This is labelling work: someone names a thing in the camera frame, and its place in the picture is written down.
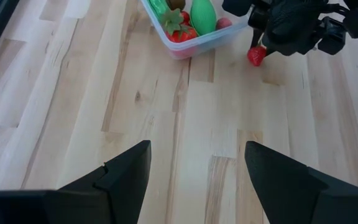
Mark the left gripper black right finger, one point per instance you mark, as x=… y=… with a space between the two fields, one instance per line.
x=306 y=199

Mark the brown toy kiwi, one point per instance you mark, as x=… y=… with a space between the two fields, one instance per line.
x=176 y=3

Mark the clear plastic tupperware container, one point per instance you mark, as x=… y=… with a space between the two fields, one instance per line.
x=210 y=39

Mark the green toy cucumber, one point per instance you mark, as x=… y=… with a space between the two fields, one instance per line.
x=159 y=6

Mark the green oval toy vegetable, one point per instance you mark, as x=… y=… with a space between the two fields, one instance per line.
x=203 y=15

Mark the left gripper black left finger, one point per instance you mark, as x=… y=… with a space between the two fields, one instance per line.
x=82 y=205

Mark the pink toy fruit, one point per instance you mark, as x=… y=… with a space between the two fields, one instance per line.
x=224 y=23

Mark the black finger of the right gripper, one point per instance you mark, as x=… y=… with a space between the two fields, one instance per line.
x=256 y=39
x=270 y=52

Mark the red toy cherry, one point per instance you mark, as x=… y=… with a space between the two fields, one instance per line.
x=185 y=16

